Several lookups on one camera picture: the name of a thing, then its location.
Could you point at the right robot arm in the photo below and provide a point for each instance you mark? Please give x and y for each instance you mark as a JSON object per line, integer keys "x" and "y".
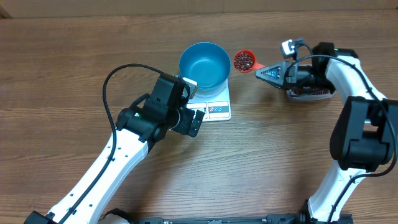
{"x": 364, "y": 141}

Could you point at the blue bowl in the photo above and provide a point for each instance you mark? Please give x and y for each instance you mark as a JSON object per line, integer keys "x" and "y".
{"x": 206, "y": 63}

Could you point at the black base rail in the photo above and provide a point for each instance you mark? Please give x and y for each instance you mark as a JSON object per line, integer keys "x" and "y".
{"x": 217, "y": 220}

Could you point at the red scoop blue handle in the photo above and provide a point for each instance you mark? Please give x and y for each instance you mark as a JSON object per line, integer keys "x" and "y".
{"x": 256, "y": 65}

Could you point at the white digital kitchen scale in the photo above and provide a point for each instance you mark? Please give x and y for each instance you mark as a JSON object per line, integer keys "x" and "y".
{"x": 215, "y": 104}

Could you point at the red beans in scoop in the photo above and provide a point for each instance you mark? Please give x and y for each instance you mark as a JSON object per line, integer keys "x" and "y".
{"x": 243, "y": 61}

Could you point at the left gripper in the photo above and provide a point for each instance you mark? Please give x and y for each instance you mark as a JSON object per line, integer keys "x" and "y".
{"x": 188, "y": 115}

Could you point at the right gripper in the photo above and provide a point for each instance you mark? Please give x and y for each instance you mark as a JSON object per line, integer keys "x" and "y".
{"x": 280, "y": 69}

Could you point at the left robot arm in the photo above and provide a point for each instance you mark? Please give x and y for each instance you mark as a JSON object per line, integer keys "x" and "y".
{"x": 137, "y": 129}

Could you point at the clear plastic container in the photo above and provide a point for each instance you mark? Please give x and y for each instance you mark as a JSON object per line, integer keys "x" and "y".
{"x": 308, "y": 97}

